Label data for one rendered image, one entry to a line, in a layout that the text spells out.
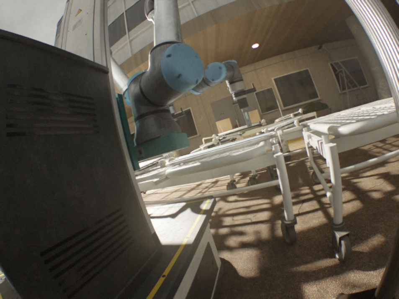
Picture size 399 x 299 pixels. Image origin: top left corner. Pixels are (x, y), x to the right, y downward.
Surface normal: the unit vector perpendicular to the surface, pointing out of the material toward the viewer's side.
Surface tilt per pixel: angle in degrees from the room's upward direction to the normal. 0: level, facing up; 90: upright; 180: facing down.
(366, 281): 0
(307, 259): 0
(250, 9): 90
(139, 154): 90
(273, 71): 90
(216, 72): 100
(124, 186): 90
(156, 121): 70
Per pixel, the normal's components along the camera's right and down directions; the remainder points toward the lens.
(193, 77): 0.69, -0.11
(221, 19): -0.38, 0.12
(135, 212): 0.93, -0.27
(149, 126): -0.07, -0.32
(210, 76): -0.56, 0.35
